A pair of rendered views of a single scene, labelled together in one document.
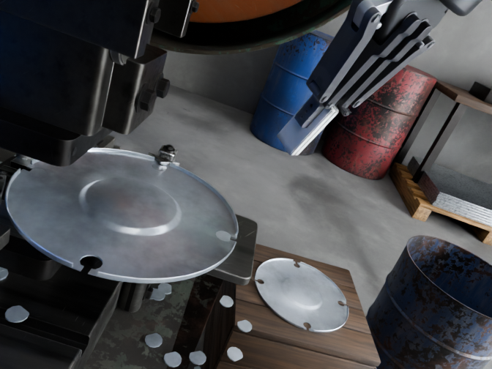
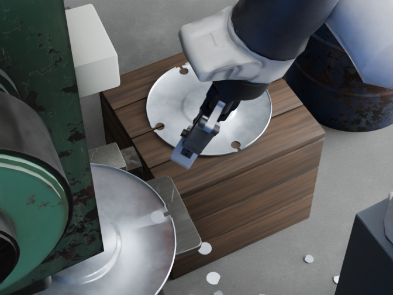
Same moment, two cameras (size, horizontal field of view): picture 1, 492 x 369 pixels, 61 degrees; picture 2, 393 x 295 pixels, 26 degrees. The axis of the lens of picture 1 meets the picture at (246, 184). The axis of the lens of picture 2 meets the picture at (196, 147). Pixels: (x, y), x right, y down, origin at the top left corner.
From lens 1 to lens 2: 0.81 m
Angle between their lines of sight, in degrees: 30
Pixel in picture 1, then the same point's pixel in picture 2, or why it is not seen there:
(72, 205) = not seen: hidden behind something
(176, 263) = (150, 273)
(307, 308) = (225, 123)
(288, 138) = (181, 160)
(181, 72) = not seen: outside the picture
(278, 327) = (210, 169)
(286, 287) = (190, 113)
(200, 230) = (140, 226)
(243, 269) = (192, 237)
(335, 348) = (275, 150)
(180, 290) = not seen: hidden behind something
